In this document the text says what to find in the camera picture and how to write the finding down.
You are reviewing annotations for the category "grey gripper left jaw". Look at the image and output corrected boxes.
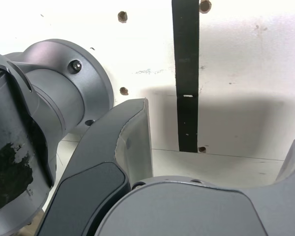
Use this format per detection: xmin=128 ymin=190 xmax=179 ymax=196
xmin=35 ymin=97 xmax=154 ymax=236

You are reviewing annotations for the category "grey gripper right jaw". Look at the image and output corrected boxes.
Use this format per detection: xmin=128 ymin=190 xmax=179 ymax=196
xmin=93 ymin=131 xmax=295 ymax=236

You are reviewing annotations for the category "black tape strip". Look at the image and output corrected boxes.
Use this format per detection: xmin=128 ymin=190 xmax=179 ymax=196
xmin=171 ymin=0 xmax=200 ymax=152

